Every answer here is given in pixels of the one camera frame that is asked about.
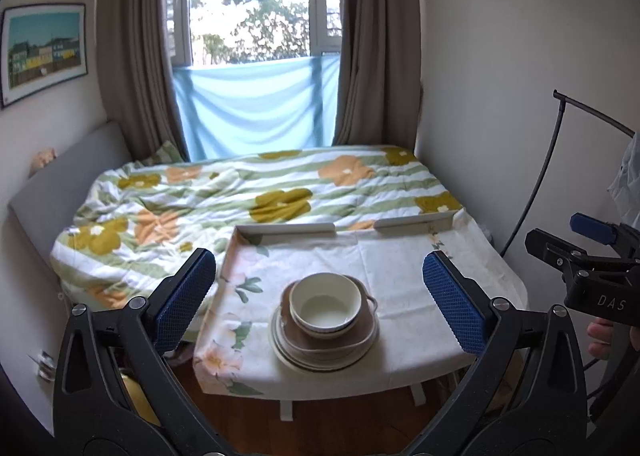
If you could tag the brown right curtain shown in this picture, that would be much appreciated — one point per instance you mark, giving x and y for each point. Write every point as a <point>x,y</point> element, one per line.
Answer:
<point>379,90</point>

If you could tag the pink bear-shaped dish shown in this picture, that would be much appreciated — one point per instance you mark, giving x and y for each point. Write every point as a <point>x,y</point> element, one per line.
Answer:
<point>361,335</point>

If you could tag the cream bowl with duck print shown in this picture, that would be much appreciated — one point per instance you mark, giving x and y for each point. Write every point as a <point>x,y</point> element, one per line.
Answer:
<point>324,301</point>

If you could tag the brown curtain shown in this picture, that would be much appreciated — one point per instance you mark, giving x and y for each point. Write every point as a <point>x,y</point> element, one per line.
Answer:
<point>379,90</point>
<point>135,75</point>

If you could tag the person's right hand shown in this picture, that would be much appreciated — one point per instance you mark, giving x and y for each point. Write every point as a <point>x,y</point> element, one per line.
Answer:
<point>600,333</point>

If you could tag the yellow box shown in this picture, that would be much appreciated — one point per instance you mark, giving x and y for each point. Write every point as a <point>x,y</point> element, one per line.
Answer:
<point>138,399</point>

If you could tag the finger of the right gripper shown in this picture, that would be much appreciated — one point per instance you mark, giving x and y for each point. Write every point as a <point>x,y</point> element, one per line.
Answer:
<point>620,237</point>
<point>556,252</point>

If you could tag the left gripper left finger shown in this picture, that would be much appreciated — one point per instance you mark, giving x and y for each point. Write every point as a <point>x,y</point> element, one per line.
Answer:
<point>92,411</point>

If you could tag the floral striped quilt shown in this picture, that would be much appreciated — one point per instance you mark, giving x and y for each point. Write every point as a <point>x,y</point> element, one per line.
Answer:
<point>140,221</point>

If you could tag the grey padded headboard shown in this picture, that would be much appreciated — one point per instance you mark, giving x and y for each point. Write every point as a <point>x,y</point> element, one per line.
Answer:
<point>49,200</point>

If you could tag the white bed tray table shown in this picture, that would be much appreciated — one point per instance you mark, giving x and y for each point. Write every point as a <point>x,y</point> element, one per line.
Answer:
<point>350,228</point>

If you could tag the white ribbed bowl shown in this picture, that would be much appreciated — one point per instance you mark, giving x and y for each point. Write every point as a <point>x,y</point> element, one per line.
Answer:
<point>327,335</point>

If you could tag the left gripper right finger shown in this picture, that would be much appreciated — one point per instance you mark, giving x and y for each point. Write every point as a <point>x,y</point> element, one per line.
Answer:
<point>525,393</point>

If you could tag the brown left curtain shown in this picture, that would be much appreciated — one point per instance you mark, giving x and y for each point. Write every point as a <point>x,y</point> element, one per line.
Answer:
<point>135,75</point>

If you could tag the framed houses picture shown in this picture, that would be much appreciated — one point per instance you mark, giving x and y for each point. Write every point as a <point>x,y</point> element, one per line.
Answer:
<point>42,45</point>

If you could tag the light blue window cloth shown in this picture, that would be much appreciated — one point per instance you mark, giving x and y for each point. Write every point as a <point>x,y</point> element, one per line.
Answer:
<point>239,109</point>

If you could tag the yellow duck cartoon plate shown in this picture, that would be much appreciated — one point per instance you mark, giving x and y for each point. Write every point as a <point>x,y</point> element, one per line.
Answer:
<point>320,365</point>

